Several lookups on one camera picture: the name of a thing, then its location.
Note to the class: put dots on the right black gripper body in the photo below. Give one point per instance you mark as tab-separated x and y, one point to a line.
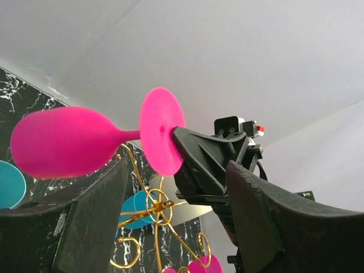
221	204

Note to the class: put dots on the gold wire glass rack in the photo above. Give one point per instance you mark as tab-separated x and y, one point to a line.
159	208

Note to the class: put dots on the white cylindrical container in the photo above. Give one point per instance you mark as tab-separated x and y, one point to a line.
182	212

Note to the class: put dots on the pink wine glass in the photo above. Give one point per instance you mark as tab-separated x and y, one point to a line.
195	267
73	141

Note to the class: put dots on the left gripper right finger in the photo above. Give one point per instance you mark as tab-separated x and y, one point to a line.
279	231

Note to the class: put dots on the blue wine glass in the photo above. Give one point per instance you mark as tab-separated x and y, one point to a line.
13	186
135	203

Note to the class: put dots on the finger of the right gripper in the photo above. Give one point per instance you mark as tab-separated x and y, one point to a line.
205	159

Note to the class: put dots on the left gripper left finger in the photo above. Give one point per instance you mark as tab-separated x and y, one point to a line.
71	230

